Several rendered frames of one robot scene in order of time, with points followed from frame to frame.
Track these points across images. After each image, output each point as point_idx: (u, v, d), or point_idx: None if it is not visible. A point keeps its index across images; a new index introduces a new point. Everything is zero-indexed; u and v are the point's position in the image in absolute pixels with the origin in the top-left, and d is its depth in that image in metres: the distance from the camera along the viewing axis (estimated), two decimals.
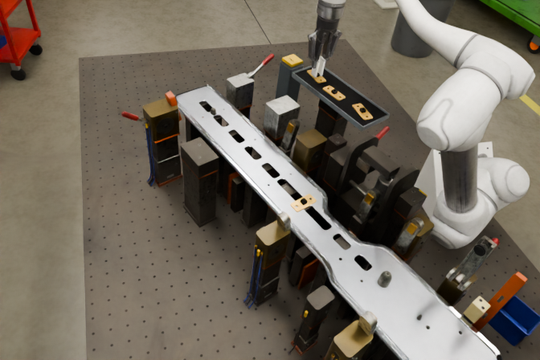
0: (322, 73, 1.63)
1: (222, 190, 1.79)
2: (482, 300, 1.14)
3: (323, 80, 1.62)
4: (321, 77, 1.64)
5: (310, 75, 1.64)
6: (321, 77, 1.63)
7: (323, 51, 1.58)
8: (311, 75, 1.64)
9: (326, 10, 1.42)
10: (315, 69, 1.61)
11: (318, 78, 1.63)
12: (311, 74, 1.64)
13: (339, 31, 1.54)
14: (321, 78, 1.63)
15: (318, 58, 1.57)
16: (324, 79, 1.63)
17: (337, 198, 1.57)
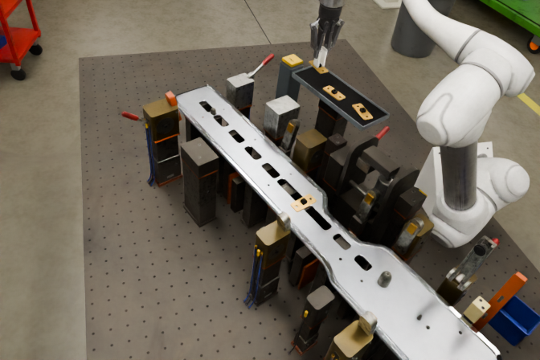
0: (325, 63, 1.60)
1: (222, 190, 1.79)
2: (482, 300, 1.14)
3: (325, 71, 1.59)
4: (323, 67, 1.61)
5: (312, 65, 1.61)
6: (324, 67, 1.61)
7: (325, 41, 1.56)
8: (313, 65, 1.61)
9: None
10: (317, 59, 1.58)
11: (320, 69, 1.60)
12: (313, 64, 1.62)
13: (341, 20, 1.51)
14: (322, 69, 1.60)
15: (321, 47, 1.54)
16: (326, 70, 1.60)
17: (337, 198, 1.57)
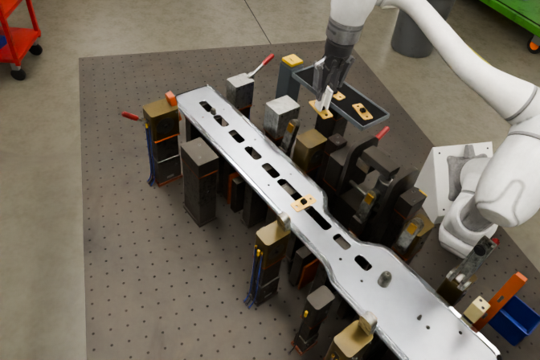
0: (329, 106, 1.31)
1: (222, 190, 1.79)
2: (482, 300, 1.14)
3: (329, 116, 1.31)
4: (327, 110, 1.32)
5: (313, 107, 1.32)
6: (327, 111, 1.32)
7: (330, 80, 1.27)
8: (315, 107, 1.32)
9: (340, 33, 1.10)
10: (320, 102, 1.29)
11: (323, 112, 1.31)
12: (314, 106, 1.33)
13: (352, 57, 1.22)
14: (326, 112, 1.31)
15: (325, 89, 1.25)
16: (330, 114, 1.31)
17: (337, 198, 1.57)
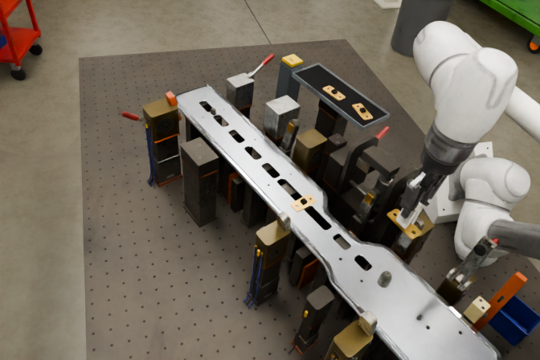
0: (415, 221, 1.03)
1: (222, 190, 1.79)
2: (482, 300, 1.14)
3: (418, 232, 1.02)
4: (412, 225, 1.04)
5: (394, 222, 1.04)
6: (413, 226, 1.04)
7: None
8: (396, 222, 1.04)
9: (452, 151, 0.82)
10: (407, 218, 1.01)
11: (409, 229, 1.03)
12: (395, 221, 1.04)
13: None
14: (412, 228, 1.03)
15: (416, 206, 0.97)
16: (418, 230, 1.03)
17: (337, 198, 1.57)
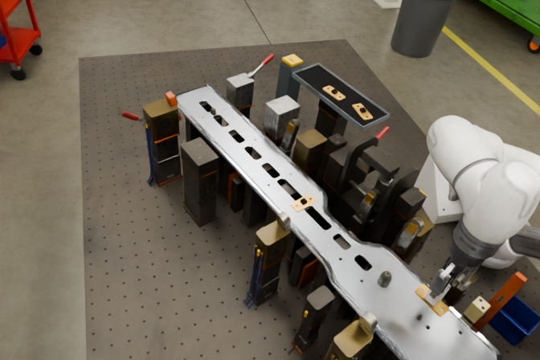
0: (442, 298, 1.07)
1: (222, 190, 1.79)
2: (482, 300, 1.14)
3: (446, 309, 1.07)
4: (439, 301, 1.09)
5: (423, 299, 1.08)
6: (440, 302, 1.08)
7: None
8: (424, 299, 1.09)
9: (482, 250, 0.86)
10: (435, 297, 1.05)
11: (437, 306, 1.07)
12: (423, 298, 1.09)
13: None
14: (440, 305, 1.08)
15: (444, 288, 1.01)
16: (445, 306, 1.08)
17: (337, 198, 1.57)
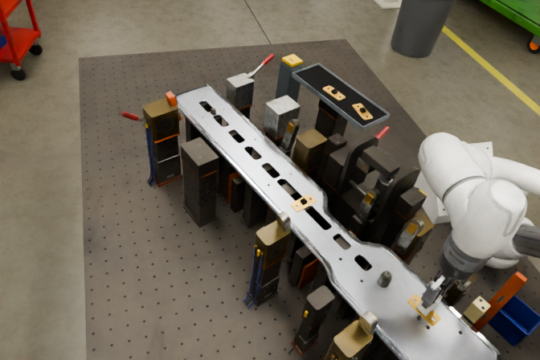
0: (434, 308, 1.11)
1: (222, 190, 1.79)
2: (482, 300, 1.14)
3: (437, 319, 1.11)
4: (431, 311, 1.12)
5: (415, 309, 1.12)
6: (432, 312, 1.12)
7: None
8: (417, 308, 1.12)
9: (470, 264, 0.90)
10: (427, 308, 1.09)
11: (429, 316, 1.11)
12: (416, 308, 1.12)
13: None
14: (432, 315, 1.11)
15: (436, 300, 1.05)
16: (437, 316, 1.11)
17: (337, 198, 1.57)
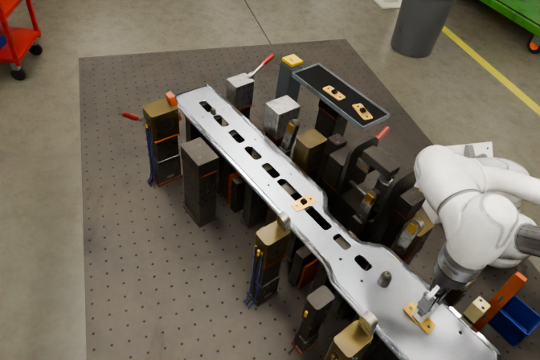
0: (429, 315, 1.14)
1: (222, 190, 1.79)
2: (482, 300, 1.14)
3: (433, 326, 1.13)
4: (427, 318, 1.15)
5: (411, 317, 1.14)
6: (427, 319, 1.14)
7: None
8: (412, 317, 1.15)
9: (464, 275, 0.93)
10: (422, 316, 1.11)
11: (424, 323, 1.13)
12: (412, 315, 1.15)
13: None
14: (427, 322, 1.14)
15: (431, 308, 1.07)
16: (432, 323, 1.14)
17: (337, 198, 1.57)
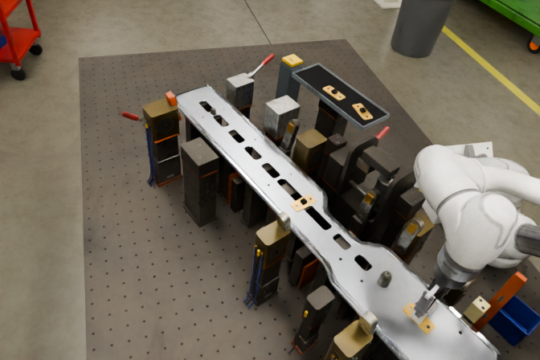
0: (431, 312, 1.14)
1: (222, 190, 1.79)
2: (482, 300, 1.14)
3: (432, 326, 1.14)
4: (426, 319, 1.15)
5: (411, 317, 1.15)
6: (427, 320, 1.15)
7: None
8: None
9: (463, 274, 0.93)
10: (419, 317, 1.11)
11: (423, 324, 1.14)
12: None
13: None
14: (427, 323, 1.14)
15: (428, 309, 1.07)
16: (431, 324, 1.14)
17: (337, 198, 1.57)
